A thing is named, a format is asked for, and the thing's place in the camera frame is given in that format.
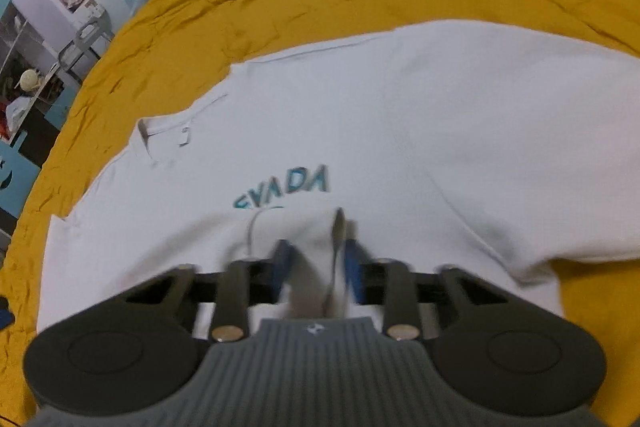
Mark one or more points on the grey metal chair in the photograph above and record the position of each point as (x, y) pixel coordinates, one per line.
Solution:
(97, 27)

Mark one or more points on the desk with shelf unit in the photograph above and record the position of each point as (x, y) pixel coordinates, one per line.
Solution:
(35, 99)

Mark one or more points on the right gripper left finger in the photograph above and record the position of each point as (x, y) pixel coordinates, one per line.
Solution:
(245, 284)

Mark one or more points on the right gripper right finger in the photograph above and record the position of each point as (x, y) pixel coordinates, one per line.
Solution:
(387, 283)

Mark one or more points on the mustard yellow quilt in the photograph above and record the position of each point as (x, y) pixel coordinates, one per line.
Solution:
(173, 51)

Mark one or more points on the white printed t-shirt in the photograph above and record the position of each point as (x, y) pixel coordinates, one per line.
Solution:
(491, 147)

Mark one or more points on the round cream lamp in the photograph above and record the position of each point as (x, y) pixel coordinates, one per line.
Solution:
(30, 80)

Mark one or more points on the blue smiley chair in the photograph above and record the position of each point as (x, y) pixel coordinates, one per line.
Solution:
(18, 175)

